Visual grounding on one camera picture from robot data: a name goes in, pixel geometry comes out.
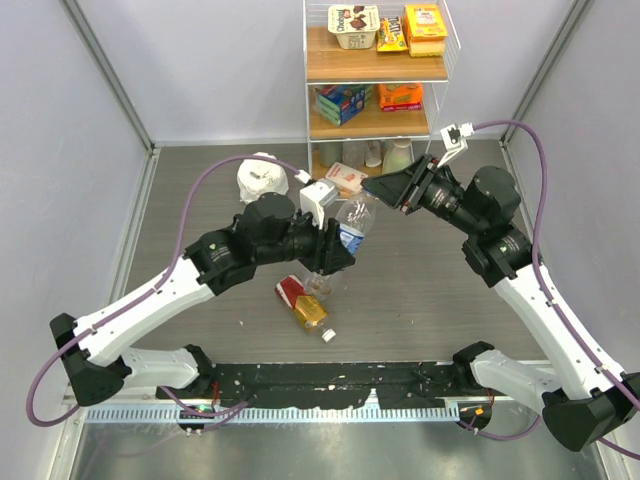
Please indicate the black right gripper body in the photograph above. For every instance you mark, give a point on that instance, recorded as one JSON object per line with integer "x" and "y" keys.
{"x": 422, "y": 186}

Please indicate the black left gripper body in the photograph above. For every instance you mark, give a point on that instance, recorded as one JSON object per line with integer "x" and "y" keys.
{"x": 321, "y": 250}

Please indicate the clear Pepsi bottle blue label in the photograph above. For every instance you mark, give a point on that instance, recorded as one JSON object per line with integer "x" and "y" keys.
{"x": 356, "y": 217}

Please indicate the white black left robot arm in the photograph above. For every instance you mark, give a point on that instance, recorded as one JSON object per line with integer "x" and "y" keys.
{"x": 100, "y": 359}

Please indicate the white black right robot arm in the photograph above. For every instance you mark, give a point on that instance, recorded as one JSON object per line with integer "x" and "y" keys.
{"x": 588, "y": 394}

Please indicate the white green bottle on shelf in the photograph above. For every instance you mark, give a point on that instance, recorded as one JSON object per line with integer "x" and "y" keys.
{"x": 397, "y": 156}

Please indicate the amber drink bottle red label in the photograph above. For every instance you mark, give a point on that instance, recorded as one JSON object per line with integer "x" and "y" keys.
{"x": 308, "y": 311}

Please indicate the white red tissue box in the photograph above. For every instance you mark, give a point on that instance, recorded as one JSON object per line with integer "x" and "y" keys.
{"x": 346, "y": 178}

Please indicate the clear plastic cup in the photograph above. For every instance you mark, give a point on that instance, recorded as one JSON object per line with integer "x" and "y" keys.
{"x": 354, "y": 153}

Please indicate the pale green cup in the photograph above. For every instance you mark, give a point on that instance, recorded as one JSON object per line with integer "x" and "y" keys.
{"x": 330, "y": 153}

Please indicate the orange cracker box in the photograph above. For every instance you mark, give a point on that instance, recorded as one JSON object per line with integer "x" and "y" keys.
{"x": 400, "y": 97}

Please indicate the blue green box pack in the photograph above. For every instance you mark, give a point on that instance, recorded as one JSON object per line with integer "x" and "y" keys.
{"x": 338, "y": 104}

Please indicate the white crumpled paper bag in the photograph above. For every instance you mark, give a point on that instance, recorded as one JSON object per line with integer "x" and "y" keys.
{"x": 257, "y": 177}

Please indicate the orange yellow sponge pack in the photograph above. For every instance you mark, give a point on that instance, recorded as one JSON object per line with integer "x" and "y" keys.
{"x": 425, "y": 30}

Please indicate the yellow candy bag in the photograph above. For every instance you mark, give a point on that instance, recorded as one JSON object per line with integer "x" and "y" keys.
{"x": 391, "y": 38}

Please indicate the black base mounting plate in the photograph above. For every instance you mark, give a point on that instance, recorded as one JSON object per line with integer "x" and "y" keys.
{"x": 337, "y": 386}

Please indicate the white chocolate yogurt tub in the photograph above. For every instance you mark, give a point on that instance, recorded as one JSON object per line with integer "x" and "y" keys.
{"x": 354, "y": 26}

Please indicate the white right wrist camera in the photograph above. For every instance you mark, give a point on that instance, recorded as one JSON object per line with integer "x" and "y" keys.
{"x": 454, "y": 137}

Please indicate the white wire wooden shelf rack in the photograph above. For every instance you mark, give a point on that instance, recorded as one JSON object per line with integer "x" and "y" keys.
{"x": 326, "y": 63}

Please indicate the slotted grey cable duct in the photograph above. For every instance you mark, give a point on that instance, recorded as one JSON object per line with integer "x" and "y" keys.
{"x": 369, "y": 413}

